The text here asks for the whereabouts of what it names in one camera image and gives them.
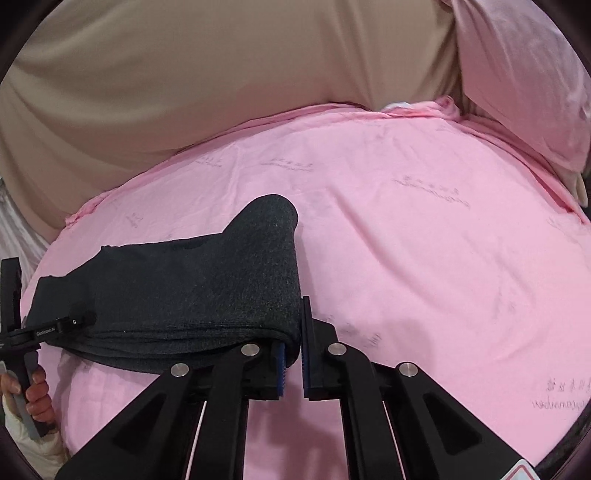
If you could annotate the silver satin curtain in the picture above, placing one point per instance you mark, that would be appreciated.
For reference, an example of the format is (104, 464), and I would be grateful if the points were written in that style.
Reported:
(18, 239)

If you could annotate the dark grey pants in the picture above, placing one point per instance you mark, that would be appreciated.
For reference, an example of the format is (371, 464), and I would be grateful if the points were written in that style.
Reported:
(187, 300)

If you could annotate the person's left hand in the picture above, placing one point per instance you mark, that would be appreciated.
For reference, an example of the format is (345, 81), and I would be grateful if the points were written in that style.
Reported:
(39, 405)

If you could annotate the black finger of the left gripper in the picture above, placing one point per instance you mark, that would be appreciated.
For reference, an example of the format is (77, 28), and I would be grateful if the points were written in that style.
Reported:
(75, 323)

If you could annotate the pink pillow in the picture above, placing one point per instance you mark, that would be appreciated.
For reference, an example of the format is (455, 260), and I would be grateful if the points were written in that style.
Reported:
(520, 69)

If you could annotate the pink bed sheet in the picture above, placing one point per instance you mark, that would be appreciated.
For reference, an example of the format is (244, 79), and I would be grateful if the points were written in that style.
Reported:
(424, 236)

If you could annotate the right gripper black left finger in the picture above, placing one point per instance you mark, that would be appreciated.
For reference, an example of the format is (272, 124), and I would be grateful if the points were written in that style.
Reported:
(189, 423)

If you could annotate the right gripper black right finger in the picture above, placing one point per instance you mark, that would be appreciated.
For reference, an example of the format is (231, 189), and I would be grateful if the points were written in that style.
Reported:
(398, 422)

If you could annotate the beige curtain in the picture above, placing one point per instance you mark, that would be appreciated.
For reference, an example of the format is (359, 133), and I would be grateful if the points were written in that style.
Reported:
(104, 90)

